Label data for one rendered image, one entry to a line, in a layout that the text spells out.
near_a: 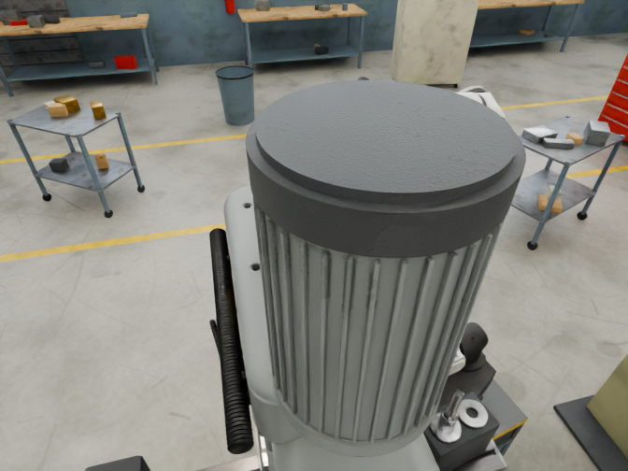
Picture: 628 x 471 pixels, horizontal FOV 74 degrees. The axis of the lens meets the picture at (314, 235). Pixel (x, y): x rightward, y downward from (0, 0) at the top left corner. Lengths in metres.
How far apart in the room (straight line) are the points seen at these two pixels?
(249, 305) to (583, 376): 2.81
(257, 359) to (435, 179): 0.36
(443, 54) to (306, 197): 6.76
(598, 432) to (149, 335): 2.79
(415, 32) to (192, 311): 5.08
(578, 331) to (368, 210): 3.28
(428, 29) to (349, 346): 6.57
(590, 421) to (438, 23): 5.37
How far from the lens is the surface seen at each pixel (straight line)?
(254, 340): 0.57
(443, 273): 0.29
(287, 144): 0.29
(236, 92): 5.54
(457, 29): 6.95
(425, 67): 6.96
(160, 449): 2.69
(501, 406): 2.39
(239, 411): 0.61
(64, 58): 8.51
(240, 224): 0.75
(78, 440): 2.89
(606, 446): 2.98
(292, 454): 0.64
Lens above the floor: 2.34
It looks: 39 degrees down
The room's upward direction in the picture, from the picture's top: straight up
